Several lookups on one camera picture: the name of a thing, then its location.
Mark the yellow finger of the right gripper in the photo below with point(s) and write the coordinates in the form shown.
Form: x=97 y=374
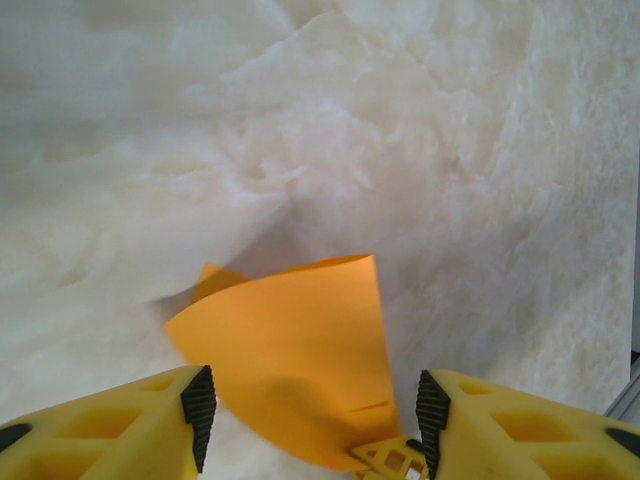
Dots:
x=372 y=455

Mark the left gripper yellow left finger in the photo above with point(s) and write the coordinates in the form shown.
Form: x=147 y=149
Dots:
x=100 y=435

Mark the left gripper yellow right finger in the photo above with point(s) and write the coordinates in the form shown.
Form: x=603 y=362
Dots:
x=525 y=440

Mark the orange cloth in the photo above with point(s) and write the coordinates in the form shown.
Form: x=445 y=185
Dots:
x=290 y=340

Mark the aluminium table side rail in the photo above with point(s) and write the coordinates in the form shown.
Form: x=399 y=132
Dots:
x=625 y=402

